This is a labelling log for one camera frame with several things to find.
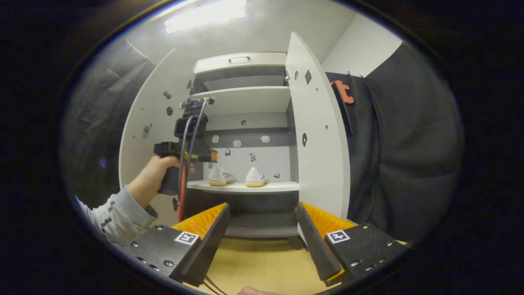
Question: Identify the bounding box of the white shoe with yellow sole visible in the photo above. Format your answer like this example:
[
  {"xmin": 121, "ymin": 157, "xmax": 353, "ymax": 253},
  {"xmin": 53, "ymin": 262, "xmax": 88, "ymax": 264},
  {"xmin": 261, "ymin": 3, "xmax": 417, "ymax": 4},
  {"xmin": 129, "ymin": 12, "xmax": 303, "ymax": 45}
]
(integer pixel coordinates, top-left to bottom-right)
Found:
[{"xmin": 245, "ymin": 167, "xmax": 269, "ymax": 188}]

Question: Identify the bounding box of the black backdrop cloth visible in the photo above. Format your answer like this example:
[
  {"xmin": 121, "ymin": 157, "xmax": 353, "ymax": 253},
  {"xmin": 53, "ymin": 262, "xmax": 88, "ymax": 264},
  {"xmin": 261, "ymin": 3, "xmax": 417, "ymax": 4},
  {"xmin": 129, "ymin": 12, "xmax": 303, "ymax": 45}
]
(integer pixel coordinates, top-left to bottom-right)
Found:
[{"xmin": 59, "ymin": 39, "xmax": 465, "ymax": 242}]

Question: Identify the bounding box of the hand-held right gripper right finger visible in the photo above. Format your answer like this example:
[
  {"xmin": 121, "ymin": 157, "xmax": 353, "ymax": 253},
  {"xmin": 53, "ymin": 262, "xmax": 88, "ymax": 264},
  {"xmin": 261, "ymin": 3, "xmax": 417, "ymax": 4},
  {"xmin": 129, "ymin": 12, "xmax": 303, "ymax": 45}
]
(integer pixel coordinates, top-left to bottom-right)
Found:
[{"xmin": 296, "ymin": 202, "xmax": 406, "ymax": 287}]

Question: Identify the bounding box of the red gripper cable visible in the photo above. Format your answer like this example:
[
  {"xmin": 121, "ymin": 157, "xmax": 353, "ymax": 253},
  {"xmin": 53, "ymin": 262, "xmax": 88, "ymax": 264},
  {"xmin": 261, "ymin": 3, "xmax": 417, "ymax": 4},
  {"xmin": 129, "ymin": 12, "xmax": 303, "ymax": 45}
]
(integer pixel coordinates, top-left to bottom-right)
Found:
[{"xmin": 177, "ymin": 160, "xmax": 188, "ymax": 224}]

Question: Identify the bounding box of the white cabinet shelf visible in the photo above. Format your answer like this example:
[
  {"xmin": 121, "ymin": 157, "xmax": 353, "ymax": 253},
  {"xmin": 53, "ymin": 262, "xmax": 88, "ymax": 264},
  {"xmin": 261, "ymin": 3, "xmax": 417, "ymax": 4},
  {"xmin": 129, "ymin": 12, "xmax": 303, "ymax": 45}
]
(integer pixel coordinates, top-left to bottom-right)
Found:
[
  {"xmin": 186, "ymin": 180, "xmax": 300, "ymax": 194},
  {"xmin": 190, "ymin": 86, "xmax": 291, "ymax": 116}
]

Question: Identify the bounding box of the white shoe cabinet door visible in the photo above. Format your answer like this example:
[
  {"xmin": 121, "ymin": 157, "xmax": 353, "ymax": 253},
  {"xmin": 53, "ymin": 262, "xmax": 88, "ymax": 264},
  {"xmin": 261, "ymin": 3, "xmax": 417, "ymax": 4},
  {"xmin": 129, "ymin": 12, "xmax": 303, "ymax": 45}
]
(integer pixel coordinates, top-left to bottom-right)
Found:
[
  {"xmin": 119, "ymin": 48, "xmax": 197, "ymax": 228},
  {"xmin": 285, "ymin": 32, "xmax": 351, "ymax": 246}
]

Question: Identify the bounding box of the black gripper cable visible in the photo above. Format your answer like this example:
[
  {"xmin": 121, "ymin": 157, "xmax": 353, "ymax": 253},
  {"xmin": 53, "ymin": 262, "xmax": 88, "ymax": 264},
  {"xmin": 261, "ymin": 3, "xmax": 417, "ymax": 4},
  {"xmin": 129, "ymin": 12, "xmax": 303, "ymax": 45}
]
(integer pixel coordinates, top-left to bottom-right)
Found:
[{"xmin": 203, "ymin": 275, "xmax": 228, "ymax": 295}]

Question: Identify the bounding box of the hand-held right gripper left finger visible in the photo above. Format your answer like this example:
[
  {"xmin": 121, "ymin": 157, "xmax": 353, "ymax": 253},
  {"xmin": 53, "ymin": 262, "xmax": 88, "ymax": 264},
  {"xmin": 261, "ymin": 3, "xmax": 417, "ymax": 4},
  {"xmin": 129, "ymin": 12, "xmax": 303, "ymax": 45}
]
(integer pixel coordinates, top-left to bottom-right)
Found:
[{"xmin": 129, "ymin": 202, "xmax": 230, "ymax": 287}]

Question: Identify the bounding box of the white shoe with striped side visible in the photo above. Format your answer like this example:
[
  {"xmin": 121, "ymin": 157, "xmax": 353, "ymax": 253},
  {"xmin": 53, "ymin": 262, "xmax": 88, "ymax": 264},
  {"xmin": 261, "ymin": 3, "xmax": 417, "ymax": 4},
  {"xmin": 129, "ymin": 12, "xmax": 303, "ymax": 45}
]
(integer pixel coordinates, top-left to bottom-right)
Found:
[{"xmin": 208, "ymin": 166, "xmax": 235, "ymax": 186}]

